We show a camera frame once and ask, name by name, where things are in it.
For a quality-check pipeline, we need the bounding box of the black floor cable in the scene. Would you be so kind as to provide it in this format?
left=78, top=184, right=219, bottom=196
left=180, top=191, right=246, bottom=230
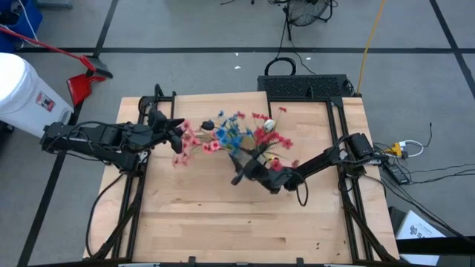
left=404, top=162, right=475, bottom=186

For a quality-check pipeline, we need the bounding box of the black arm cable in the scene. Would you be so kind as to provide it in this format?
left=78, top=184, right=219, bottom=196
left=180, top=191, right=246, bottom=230
left=85, top=172, right=125, bottom=259

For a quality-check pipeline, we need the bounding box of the blue bin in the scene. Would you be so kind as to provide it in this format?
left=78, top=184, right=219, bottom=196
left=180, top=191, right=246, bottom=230
left=0, top=0, right=44, bottom=53

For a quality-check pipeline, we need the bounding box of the red artificial flower spray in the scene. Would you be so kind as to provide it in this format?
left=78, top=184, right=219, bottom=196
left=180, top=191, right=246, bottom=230
left=237, top=106, right=301, bottom=172

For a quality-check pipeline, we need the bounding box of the red dustpan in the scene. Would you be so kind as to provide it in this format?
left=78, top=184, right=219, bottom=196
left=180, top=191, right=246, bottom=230
left=65, top=73, right=107, bottom=108

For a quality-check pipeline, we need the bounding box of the red-handled broom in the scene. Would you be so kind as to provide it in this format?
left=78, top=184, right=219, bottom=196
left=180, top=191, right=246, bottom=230
left=0, top=25, right=114, bottom=79

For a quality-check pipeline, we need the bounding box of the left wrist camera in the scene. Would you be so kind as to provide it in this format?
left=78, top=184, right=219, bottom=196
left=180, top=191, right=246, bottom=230
left=147, top=109, right=168, bottom=129

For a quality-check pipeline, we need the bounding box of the pink artificial flower spray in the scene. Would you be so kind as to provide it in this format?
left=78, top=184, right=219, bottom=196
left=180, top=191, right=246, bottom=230
left=171, top=118, right=238, bottom=168

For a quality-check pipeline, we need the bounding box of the black floor fan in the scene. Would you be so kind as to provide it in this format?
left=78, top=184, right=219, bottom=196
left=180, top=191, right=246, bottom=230
left=284, top=0, right=333, bottom=42

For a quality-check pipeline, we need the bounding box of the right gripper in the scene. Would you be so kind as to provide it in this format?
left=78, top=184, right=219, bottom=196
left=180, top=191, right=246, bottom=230
left=228, top=151, right=298, bottom=194

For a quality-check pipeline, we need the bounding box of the blue artificial flower spray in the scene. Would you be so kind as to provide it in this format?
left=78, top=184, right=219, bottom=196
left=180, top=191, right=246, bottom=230
left=214, top=110, right=248, bottom=156

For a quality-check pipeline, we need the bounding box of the white plastic trash bin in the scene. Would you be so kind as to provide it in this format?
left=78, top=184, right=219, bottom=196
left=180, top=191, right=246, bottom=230
left=0, top=52, right=74, bottom=141

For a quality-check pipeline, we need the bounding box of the yellow plug connector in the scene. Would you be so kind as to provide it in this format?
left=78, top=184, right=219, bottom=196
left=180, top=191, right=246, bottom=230
left=385, top=142, right=404, bottom=156

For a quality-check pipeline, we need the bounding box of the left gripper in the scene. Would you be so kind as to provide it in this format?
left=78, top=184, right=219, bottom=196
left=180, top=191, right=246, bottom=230
left=142, top=117, right=186, bottom=154

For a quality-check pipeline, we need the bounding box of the white cable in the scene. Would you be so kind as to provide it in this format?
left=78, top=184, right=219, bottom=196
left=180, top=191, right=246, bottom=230
left=399, top=139, right=425, bottom=159

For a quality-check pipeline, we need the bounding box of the black computer case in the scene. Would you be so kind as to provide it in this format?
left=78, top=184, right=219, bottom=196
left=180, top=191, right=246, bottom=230
left=257, top=73, right=353, bottom=99

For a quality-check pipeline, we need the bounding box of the coiled black cable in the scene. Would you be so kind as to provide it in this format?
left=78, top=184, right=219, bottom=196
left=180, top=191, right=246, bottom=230
left=263, top=57, right=297, bottom=77

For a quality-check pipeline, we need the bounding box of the yellow hanging cable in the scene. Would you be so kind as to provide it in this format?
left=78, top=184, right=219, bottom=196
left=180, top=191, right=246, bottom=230
left=356, top=0, right=387, bottom=96

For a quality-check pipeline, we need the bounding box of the white paper sheet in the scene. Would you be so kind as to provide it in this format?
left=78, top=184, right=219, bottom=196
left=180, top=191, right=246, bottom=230
left=395, top=210, right=446, bottom=266

